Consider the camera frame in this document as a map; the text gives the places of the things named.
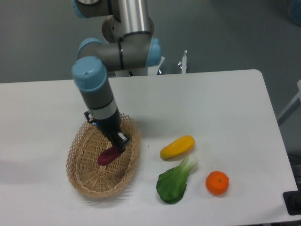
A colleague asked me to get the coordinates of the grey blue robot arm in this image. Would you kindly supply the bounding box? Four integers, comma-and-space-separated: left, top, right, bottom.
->
71, 0, 161, 153

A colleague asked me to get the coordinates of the orange tangerine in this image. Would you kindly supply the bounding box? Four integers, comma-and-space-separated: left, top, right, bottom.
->
206, 171, 229, 195

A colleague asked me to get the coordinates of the white frame at right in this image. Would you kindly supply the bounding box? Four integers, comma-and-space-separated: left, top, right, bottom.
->
277, 80, 301, 126

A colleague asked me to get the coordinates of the black box at table edge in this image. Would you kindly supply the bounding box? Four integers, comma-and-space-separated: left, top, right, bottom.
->
283, 191, 301, 216

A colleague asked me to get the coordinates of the purple sweet potato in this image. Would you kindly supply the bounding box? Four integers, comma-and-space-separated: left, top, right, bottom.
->
97, 146, 120, 166

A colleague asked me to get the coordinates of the white metal base frame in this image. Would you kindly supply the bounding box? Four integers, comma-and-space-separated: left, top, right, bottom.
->
147, 50, 189, 76

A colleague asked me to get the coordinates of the oval wicker basket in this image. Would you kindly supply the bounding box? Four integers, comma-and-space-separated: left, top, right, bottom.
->
66, 114, 141, 198

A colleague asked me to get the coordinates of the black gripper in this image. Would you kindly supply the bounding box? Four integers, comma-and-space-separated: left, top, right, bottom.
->
84, 109, 130, 153

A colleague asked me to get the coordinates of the green bok choy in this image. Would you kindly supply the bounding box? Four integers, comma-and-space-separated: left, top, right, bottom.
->
156, 155, 198, 204

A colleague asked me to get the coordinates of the yellow mango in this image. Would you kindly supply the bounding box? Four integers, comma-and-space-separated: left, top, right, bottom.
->
160, 135, 195, 160

